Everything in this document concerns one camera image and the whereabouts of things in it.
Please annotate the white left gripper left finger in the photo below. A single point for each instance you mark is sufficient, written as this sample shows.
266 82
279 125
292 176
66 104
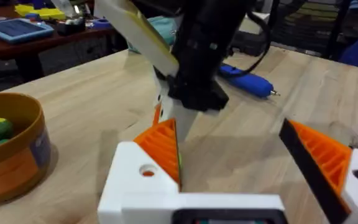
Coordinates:
129 174

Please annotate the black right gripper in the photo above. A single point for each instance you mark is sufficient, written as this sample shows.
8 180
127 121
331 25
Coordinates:
204 53

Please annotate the white orange left gripper right finger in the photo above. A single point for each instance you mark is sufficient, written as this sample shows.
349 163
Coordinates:
328 161

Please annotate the orange ribbed wedge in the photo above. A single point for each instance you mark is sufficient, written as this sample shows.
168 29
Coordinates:
163 146

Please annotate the blue electric screwdriver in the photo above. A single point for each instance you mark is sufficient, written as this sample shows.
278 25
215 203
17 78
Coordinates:
247 81

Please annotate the teal bag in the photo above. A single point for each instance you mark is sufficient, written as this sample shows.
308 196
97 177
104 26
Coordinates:
163 29

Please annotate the black box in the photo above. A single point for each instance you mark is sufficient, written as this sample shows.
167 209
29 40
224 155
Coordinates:
249 43

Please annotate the blue tape roll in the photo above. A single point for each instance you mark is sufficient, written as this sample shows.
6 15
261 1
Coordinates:
102 23

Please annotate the brown tub with toys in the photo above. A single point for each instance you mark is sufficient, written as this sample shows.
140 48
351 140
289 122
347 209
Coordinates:
11 155

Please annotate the yellow toy block heap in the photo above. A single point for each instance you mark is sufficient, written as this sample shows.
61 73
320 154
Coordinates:
43 12

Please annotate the dark wooden side table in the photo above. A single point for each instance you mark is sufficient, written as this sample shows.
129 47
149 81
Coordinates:
14 49

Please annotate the blue tray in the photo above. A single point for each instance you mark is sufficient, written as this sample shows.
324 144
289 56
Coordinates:
15 29

